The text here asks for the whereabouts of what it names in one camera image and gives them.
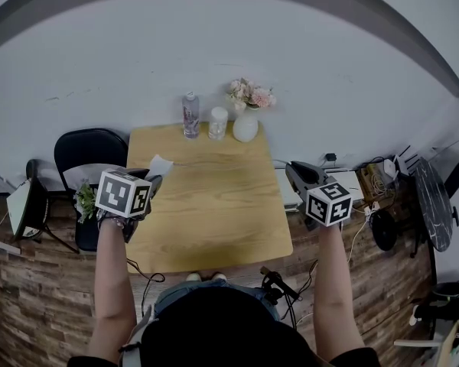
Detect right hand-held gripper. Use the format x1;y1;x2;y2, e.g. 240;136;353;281
285;161;353;232

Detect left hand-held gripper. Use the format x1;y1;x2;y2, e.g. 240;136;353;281
95;167;164;244

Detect person's right forearm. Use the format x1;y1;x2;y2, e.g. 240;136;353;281
312;222;367;359

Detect person's left forearm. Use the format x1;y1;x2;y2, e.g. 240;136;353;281
86;216;139;359

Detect black round stool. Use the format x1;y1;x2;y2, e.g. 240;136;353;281
369;208;399;252

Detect green leafy plant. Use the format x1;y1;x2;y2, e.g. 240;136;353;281
73;180;98;224

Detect white router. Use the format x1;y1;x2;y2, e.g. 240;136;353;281
381;158;400;179

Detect clear plastic water bottle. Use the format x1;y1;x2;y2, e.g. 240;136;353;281
181;91;200;140

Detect black folding chair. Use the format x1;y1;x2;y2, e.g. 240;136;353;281
54;128;130;254

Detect clear glass jar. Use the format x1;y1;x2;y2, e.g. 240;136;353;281
207;106;230;141

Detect white ceramic vase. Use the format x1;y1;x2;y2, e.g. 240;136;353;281
232;106;259;143

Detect black marbled round table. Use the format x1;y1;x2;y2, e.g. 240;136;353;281
413;157;459;259

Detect person's denim shorts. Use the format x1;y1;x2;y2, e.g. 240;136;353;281
152;278;281;323

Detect black chair with white board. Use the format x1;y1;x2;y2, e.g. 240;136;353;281
5;158;81;255

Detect pink flower bouquet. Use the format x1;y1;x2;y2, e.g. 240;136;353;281
226;77;278;112

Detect black equipment pile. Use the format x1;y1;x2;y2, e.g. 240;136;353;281
409;276;459;330

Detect person's black top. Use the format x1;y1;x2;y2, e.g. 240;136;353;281
66;286;382;367

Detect white charging cable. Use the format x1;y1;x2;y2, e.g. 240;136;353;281
345;200;382;265

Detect cardboard box with cables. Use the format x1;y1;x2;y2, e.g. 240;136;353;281
356;161;399;206

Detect black clamp with cables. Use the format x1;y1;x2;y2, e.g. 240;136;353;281
259;265;304;306

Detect black floor cable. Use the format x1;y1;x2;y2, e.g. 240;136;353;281
125;257;166;320

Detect grey shoulder strap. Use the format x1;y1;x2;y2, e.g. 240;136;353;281
117;303;157;367

